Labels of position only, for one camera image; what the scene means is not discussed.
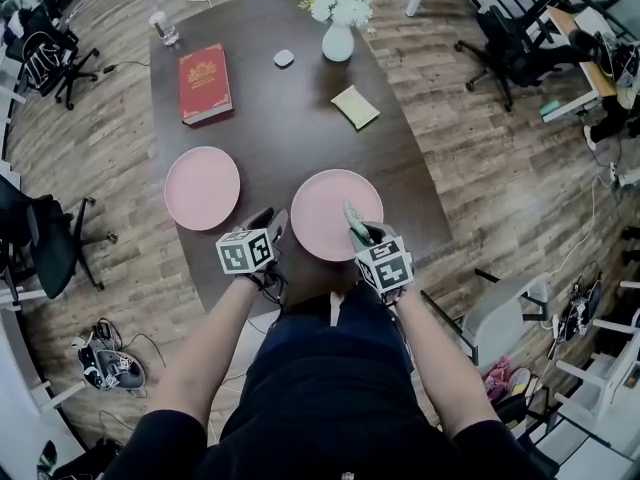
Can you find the pink bag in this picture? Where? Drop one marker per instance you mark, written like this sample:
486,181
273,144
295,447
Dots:
497,378

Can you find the small white oval case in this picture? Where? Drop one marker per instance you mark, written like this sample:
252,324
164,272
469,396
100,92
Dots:
283,58

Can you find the yellow green sponge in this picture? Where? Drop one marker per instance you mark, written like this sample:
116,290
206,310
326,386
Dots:
355,107

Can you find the clear glass cup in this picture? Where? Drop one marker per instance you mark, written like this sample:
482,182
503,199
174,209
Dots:
165,30

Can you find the white vase with flowers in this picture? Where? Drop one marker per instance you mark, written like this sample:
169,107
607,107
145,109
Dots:
340,0

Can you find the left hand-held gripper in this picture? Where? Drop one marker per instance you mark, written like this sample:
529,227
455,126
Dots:
245,253

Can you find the green patterned sponge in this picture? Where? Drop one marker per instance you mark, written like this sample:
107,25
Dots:
355,218

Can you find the person's right forearm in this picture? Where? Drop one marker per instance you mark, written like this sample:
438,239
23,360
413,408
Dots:
445,368

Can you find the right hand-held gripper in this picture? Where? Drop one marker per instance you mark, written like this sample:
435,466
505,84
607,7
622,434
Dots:
387,268

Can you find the person's left forearm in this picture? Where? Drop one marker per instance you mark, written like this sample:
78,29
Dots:
205,353

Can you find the grey domed backpack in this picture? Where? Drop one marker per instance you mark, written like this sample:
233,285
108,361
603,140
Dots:
117,370

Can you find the person's black clothing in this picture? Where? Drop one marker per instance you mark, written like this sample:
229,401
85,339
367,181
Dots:
325,403

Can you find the pink plate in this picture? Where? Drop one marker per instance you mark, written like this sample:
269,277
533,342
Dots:
202,189
325,208

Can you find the red hardcover book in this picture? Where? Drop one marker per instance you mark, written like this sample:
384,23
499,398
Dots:
205,83

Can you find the black office chair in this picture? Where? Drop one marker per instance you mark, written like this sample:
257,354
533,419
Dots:
515,58
55,258
70,75

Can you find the white ceramic vase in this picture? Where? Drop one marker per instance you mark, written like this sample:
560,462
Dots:
338,43

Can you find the black backpack white stripes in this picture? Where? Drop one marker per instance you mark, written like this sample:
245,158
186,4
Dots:
45,65

